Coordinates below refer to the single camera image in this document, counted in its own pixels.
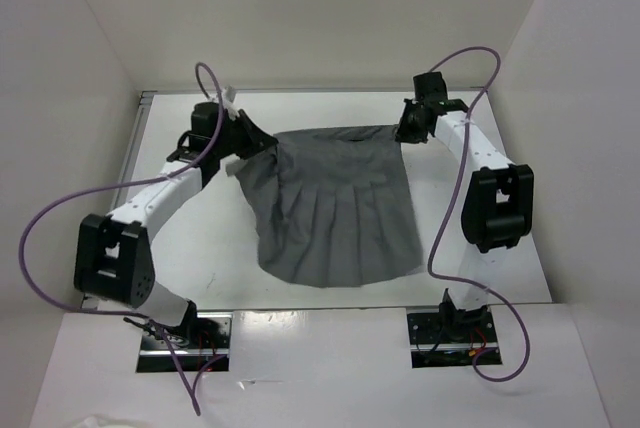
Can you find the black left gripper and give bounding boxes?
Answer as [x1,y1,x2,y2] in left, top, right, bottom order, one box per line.
[214,110,278,160]

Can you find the grey pleated skirt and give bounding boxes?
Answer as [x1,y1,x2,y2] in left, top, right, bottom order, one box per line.
[227,125,424,288]

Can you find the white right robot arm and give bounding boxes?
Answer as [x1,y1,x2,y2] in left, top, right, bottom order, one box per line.
[235,100,534,341]

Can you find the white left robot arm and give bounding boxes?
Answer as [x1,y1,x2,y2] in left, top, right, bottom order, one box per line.
[74,102,278,348]

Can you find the white crumpled cloth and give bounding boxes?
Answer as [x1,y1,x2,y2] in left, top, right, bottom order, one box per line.
[69,415,144,428]

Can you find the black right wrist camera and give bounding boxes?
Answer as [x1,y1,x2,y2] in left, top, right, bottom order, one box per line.
[413,71,448,103]

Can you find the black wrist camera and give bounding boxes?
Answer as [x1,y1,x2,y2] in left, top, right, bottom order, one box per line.
[413,71,448,103]
[191,101,220,138]

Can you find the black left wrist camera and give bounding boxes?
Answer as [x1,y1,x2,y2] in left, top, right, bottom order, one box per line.
[191,101,220,138]

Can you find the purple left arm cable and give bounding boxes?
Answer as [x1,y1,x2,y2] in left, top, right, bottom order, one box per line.
[18,61,236,417]

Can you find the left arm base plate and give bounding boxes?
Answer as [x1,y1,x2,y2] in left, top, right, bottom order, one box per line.
[136,311,233,374]

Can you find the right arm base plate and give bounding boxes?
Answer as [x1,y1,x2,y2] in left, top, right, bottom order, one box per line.
[406,308,502,369]

